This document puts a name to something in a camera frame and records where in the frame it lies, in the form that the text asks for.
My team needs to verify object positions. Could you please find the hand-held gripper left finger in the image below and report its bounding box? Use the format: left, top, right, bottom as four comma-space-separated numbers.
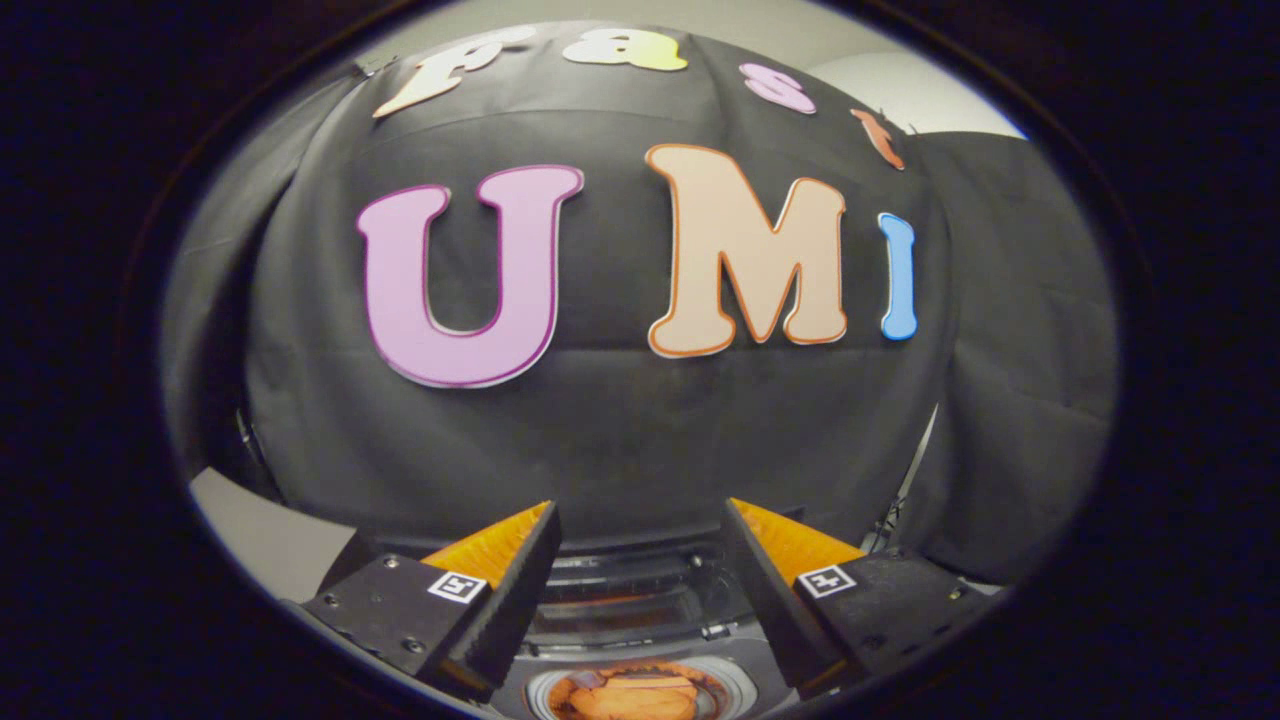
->
283, 500, 563, 706

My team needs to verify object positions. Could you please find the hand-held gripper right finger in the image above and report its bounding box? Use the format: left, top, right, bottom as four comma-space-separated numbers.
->
722, 497, 1001, 698

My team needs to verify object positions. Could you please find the orange shirt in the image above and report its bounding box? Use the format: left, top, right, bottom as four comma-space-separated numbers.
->
548, 668, 721, 720

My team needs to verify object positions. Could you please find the black backdrop cloth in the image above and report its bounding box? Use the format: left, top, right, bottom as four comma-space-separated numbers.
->
160, 20, 1121, 591

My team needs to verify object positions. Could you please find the thin black light stand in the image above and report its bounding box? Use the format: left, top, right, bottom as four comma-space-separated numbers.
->
865, 400, 941, 556

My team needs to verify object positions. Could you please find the dark cabinet with white door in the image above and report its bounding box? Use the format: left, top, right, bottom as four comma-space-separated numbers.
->
188, 466, 441, 606

